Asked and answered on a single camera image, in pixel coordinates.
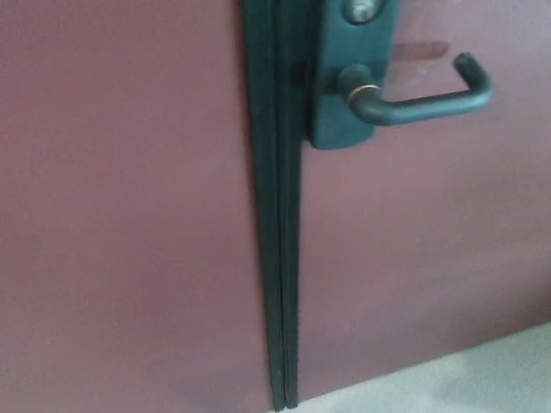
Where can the black door edge strip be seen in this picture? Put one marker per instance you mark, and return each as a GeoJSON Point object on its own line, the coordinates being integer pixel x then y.
{"type": "Point", "coordinates": [290, 172]}
{"type": "Point", "coordinates": [262, 129]}

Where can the silver key lock cylinder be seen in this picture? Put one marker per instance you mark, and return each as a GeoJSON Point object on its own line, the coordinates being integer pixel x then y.
{"type": "Point", "coordinates": [361, 9]}

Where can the maroon door leaf plain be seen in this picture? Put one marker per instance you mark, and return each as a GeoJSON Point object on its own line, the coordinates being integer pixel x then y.
{"type": "Point", "coordinates": [120, 193]}

